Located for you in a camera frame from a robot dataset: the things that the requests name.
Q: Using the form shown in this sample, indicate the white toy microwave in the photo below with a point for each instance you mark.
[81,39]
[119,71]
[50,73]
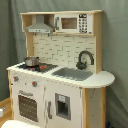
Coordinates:
[74,23]

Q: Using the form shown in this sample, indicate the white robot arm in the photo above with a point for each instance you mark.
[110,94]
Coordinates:
[14,123]

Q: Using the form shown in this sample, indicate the wooden toy kitchen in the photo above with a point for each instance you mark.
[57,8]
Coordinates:
[87,97]

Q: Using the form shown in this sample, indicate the grey toy sink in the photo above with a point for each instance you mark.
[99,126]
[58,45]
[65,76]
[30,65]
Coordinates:
[72,74]

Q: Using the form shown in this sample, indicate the black toy faucet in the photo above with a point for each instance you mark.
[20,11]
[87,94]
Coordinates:
[82,64]

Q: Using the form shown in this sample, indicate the black toy stovetop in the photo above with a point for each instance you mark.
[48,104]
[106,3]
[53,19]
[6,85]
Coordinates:
[41,67]

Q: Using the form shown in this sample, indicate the silver toy cooking pot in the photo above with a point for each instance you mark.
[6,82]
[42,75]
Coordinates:
[32,61]

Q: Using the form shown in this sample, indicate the right red stove knob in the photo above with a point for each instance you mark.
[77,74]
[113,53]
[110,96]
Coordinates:
[34,83]

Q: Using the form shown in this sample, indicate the red stove knob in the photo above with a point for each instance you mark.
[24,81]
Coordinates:
[34,83]
[16,78]

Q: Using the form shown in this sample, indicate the grey ice dispenser panel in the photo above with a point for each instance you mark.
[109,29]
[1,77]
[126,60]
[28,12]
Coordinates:
[63,108]

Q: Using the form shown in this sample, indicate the grey range hood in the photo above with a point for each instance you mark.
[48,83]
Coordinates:
[40,26]

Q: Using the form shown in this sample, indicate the left red stove knob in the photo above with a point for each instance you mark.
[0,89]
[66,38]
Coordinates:
[16,78]

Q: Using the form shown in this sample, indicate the toy oven door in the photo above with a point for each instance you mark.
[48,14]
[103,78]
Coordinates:
[27,106]

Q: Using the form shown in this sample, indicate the grey cabinet door handle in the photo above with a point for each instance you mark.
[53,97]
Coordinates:
[49,110]

